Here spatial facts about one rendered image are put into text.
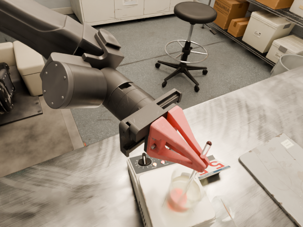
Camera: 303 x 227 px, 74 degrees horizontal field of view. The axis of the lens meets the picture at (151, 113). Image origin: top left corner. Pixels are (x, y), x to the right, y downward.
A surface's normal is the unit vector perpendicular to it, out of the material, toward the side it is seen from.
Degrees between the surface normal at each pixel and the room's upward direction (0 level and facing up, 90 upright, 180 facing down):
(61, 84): 57
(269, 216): 0
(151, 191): 0
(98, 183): 0
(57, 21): 24
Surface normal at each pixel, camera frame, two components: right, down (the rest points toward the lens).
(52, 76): -0.56, 0.04
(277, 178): 0.08, -0.67
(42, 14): 0.56, -0.61
